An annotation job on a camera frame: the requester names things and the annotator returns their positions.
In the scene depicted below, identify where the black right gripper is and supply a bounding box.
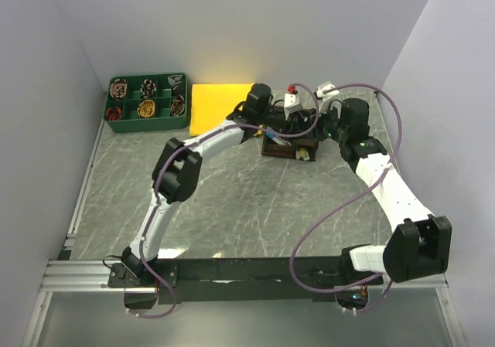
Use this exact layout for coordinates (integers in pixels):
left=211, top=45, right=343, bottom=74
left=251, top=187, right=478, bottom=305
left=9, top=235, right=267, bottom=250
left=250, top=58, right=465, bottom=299
left=302, top=100, right=347, bottom=145

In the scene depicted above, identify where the blue capped marker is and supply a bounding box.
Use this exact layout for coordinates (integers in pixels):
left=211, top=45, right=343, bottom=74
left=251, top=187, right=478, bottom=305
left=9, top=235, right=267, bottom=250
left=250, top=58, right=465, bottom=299
left=266, top=132, right=284, bottom=145

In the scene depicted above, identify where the clear blue ballpoint pen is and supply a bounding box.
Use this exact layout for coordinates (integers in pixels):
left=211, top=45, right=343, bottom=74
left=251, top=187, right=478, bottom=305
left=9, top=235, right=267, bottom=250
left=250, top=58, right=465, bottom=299
left=269, top=134, right=292, bottom=146

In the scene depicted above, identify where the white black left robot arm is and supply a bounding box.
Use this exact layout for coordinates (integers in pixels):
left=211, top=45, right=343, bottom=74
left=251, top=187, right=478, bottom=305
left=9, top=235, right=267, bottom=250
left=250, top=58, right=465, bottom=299
left=121, top=83, right=294, bottom=287

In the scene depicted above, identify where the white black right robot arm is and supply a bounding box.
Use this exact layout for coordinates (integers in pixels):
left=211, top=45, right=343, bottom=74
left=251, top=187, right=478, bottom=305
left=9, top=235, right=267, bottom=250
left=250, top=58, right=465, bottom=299
left=317, top=98, right=452, bottom=284

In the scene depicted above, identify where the brown wooden desk organizer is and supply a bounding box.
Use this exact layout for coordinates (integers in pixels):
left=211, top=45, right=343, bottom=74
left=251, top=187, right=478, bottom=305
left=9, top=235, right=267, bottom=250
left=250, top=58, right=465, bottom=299
left=261, top=109, right=319, bottom=162

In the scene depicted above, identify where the yellow folded cloth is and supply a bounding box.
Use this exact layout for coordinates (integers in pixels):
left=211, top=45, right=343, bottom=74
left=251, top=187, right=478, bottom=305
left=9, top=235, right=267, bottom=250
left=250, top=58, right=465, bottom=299
left=189, top=83, right=253, bottom=137

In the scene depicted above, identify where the brown dotted rolled tie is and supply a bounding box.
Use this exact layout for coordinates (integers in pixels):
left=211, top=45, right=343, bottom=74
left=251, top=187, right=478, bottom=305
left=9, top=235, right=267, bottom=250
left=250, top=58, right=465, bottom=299
left=169, top=96, right=186, bottom=117

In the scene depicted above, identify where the grey rolled tie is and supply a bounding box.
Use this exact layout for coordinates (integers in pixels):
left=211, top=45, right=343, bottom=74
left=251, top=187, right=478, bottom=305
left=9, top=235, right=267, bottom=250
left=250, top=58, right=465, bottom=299
left=167, top=73, right=186, bottom=96

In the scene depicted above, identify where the yellow brown rolled tie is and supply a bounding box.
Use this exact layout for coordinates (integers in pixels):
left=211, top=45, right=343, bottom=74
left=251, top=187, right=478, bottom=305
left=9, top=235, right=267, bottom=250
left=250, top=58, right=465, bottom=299
left=137, top=99, right=155, bottom=119

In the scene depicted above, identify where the black patterned rolled tie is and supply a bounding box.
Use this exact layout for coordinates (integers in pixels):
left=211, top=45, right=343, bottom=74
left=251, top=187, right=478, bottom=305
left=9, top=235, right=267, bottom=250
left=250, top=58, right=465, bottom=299
left=140, top=77, right=157, bottom=99

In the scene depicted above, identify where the green compartment tray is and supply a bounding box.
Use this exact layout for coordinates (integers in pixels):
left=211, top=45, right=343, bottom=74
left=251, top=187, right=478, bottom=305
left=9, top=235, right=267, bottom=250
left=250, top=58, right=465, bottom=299
left=103, top=73, right=191, bottom=134

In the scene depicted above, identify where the pink brown rolled tie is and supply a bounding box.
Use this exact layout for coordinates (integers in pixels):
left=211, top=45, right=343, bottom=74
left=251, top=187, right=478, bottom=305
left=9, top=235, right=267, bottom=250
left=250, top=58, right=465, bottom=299
left=109, top=78, right=128, bottom=100

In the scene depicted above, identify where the red black rolled tie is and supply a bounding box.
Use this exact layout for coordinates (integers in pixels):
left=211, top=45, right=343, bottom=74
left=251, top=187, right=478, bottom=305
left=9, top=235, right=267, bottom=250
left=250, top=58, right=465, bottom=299
left=105, top=106, right=122, bottom=121

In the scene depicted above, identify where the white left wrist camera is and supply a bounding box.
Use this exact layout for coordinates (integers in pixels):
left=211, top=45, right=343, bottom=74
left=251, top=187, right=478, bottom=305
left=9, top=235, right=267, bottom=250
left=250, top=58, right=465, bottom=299
left=284, top=93, right=302, bottom=114

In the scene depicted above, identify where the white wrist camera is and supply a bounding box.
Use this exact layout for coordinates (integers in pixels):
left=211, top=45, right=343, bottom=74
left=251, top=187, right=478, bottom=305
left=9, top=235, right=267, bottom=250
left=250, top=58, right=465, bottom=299
left=316, top=81, right=340, bottom=113
left=284, top=93, right=302, bottom=114

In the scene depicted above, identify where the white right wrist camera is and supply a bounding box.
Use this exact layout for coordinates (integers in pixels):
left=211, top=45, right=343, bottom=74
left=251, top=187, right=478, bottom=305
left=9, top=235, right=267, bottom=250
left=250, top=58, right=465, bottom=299
left=316, top=81, right=340, bottom=113

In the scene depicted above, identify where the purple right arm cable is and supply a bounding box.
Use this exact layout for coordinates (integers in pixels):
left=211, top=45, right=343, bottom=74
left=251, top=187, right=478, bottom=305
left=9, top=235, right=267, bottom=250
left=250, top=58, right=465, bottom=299
left=289, top=82, right=403, bottom=314

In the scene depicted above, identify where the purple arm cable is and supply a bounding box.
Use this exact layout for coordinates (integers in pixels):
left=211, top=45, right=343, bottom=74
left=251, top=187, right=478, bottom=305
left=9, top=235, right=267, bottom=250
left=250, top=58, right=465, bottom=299
left=138, top=82, right=320, bottom=320
left=289, top=82, right=403, bottom=314

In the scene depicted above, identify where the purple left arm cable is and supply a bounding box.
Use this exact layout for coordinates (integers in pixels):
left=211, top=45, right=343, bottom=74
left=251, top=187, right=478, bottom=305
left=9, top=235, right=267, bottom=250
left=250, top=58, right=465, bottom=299
left=138, top=82, right=320, bottom=320

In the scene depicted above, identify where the aluminium frame rail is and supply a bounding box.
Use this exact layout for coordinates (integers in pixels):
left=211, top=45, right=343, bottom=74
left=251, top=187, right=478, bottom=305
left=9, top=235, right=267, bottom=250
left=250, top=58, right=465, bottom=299
left=38, top=118, right=128, bottom=294

